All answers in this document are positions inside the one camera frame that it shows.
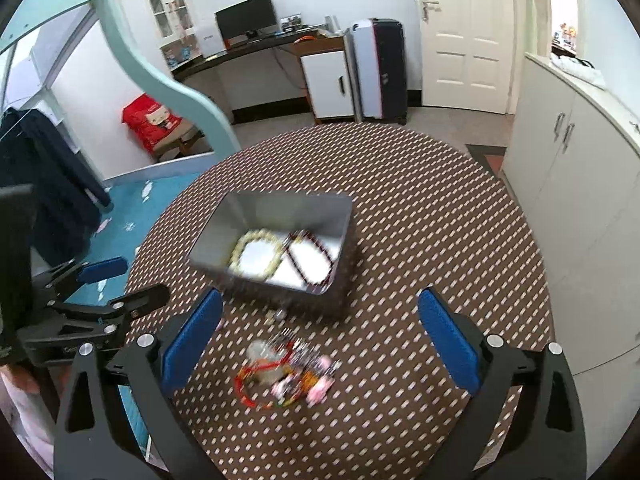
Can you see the brown dotted tablecloth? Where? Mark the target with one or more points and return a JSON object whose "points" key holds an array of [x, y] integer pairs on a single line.
{"points": [[425, 220]]}

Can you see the blue fish-print mat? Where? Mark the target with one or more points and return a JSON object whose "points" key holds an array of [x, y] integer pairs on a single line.
{"points": [[135, 200]]}

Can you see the white cupboard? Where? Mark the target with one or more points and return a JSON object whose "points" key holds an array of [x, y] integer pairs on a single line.
{"points": [[560, 210]]}

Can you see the black and white suitcase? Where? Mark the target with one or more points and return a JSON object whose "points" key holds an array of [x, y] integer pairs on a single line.
{"points": [[382, 70]]}

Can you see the person's left forearm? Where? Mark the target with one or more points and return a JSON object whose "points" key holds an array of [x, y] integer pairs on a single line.
{"points": [[20, 385]]}

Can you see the pink flower hair clip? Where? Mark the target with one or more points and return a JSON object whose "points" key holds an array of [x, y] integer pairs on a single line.
{"points": [[320, 385]]}

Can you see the white box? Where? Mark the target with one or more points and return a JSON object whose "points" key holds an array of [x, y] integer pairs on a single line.
{"points": [[210, 39]]}

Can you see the white panel door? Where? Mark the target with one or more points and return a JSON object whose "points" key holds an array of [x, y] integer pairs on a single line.
{"points": [[470, 40]]}

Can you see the grey metal tin box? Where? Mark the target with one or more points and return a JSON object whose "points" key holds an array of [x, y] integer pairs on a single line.
{"points": [[280, 210]]}

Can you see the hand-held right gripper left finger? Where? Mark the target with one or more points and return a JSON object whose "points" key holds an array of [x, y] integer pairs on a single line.
{"points": [[192, 340]]}

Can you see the wooden stool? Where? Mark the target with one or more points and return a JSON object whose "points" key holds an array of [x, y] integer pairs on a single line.
{"points": [[182, 142]]}

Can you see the black computer monitor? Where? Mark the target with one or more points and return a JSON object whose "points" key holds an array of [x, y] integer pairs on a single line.
{"points": [[246, 17]]}

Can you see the red printed bag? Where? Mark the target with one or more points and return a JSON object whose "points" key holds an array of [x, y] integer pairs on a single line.
{"points": [[150, 120]]}

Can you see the white glass-door display cabinet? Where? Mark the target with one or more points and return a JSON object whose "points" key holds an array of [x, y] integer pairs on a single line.
{"points": [[170, 10]]}

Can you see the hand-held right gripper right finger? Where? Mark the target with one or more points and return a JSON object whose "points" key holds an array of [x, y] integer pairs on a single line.
{"points": [[450, 340]]}

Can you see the black curved desk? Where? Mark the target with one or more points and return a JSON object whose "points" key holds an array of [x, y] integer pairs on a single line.
{"points": [[240, 50]]}

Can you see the small silver earring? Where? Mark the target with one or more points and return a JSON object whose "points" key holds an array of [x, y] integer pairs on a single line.
{"points": [[277, 315]]}

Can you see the white plastic bag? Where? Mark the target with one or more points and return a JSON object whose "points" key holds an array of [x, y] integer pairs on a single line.
{"points": [[580, 67]]}

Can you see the silver sparkly brooch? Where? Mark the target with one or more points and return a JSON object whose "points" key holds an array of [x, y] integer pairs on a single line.
{"points": [[300, 355]]}

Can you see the dark bordered door mat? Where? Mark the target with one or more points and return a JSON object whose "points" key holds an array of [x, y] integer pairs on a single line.
{"points": [[487, 157]]}

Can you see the wooden cabinet with white door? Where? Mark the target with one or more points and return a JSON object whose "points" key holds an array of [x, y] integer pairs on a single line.
{"points": [[327, 80]]}

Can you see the dark hanging jacket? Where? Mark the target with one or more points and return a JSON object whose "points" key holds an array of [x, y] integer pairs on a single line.
{"points": [[45, 185]]}

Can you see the teal loft bed frame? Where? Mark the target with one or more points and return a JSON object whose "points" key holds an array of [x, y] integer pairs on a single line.
{"points": [[150, 60]]}

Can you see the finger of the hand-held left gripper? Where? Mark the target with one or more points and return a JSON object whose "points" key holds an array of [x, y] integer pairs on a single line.
{"points": [[145, 300], [102, 267]]}

